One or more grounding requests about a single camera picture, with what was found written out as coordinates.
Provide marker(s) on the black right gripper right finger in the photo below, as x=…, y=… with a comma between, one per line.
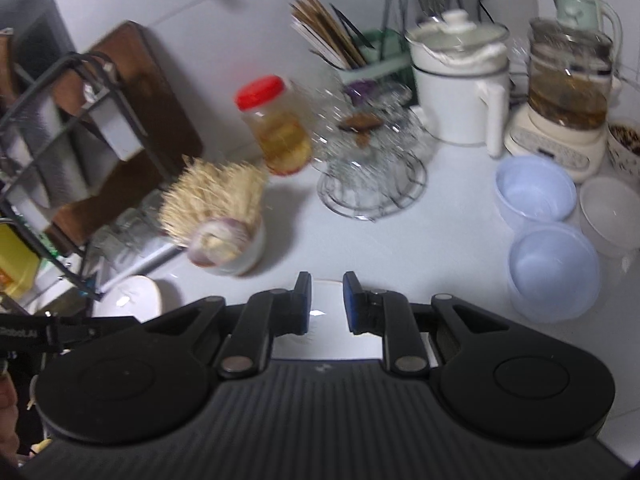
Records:
x=387, y=315

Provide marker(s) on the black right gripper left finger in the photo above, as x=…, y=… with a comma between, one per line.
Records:
x=266, y=315

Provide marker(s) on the large pale blue plastic bowl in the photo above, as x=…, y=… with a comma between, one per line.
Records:
x=553, y=273

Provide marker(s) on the person's left hand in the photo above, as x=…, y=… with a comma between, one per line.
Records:
x=8, y=419

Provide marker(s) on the yellow sponge box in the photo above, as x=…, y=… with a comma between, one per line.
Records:
x=18, y=264

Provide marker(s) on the bowl with onion and garlic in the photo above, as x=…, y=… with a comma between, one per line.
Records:
x=224, y=246

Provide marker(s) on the white drip tray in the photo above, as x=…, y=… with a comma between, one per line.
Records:
x=136, y=296

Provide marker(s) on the upturned glass cup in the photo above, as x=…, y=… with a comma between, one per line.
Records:
x=130, y=237

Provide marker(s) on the black metal knife rack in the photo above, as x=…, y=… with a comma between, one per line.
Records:
x=50, y=163

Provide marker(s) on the small pale blue plastic bowl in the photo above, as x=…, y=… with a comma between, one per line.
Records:
x=532, y=189

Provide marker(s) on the red-lidded plastic jar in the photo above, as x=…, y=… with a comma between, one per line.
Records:
x=270, y=111

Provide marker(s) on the cleaver knife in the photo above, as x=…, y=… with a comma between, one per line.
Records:
x=115, y=128

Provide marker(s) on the white ceramic bowl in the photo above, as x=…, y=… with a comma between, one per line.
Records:
x=609, y=216

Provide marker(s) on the white electric cooking pot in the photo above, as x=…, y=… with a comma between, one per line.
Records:
x=461, y=70

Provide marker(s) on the green chopstick holder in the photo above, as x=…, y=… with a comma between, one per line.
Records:
x=388, y=60

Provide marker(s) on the wooden cutting board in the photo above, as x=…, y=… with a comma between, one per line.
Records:
x=171, y=133

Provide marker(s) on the bundle of wooden chopsticks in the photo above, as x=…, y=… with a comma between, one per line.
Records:
x=327, y=34

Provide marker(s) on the patterned bowl with spices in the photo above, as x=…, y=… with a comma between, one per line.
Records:
x=623, y=147

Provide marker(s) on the glass health kettle with base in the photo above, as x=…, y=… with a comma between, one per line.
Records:
x=570, y=80

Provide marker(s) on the mint green electric kettle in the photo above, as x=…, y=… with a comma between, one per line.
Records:
x=590, y=15

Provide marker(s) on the wire cup rack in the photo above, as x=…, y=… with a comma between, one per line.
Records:
x=371, y=150

